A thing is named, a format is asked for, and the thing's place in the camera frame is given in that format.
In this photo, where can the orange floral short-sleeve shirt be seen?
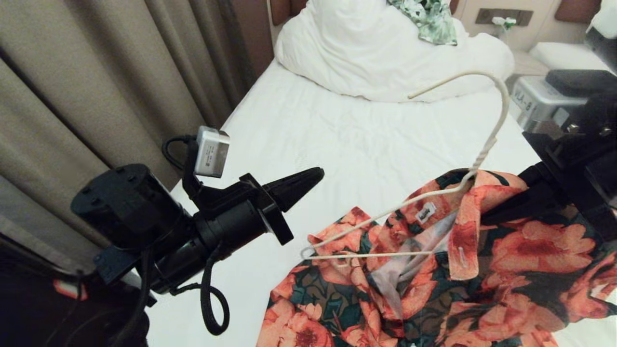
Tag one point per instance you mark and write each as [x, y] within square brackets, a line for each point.
[506, 289]

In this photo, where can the white sheeted bed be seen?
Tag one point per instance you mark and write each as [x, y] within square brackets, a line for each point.
[564, 55]
[361, 144]

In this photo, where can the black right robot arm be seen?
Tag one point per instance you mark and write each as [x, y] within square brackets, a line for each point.
[605, 50]

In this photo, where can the brown wall socket panel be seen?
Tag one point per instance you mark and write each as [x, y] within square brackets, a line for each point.
[524, 17]

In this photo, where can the brown padded headboard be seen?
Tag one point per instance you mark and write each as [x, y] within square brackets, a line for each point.
[284, 12]
[576, 9]

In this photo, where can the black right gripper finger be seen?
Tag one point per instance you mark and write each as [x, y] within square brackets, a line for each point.
[525, 207]
[537, 179]

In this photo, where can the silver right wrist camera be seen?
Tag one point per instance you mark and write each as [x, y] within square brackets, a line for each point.
[540, 101]

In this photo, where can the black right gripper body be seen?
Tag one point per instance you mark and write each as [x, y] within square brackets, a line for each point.
[588, 164]

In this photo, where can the white pillow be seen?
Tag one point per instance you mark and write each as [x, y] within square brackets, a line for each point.
[606, 17]

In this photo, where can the white charger plug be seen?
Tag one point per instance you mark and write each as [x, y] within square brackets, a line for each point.
[501, 21]

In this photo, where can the beige curtain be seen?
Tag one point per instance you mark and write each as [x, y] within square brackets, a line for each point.
[96, 96]

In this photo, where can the green floral garment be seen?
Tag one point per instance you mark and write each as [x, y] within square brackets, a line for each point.
[434, 21]

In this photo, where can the crumpled white duvet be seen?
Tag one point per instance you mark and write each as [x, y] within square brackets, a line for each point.
[366, 58]

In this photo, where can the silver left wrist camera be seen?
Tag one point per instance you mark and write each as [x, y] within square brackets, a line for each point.
[212, 152]

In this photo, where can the black and white robot chassis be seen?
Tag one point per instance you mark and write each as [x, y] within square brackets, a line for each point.
[38, 313]

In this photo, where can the beige nightstand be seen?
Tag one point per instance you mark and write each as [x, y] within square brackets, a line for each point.
[520, 62]

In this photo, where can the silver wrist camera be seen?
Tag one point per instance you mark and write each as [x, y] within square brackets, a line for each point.
[212, 152]
[540, 101]

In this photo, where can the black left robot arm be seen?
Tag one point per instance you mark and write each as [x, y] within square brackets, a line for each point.
[125, 202]

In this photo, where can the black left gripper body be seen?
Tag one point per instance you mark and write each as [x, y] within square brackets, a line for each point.
[231, 221]

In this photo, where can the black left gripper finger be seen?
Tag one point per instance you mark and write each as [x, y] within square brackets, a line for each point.
[294, 180]
[294, 195]

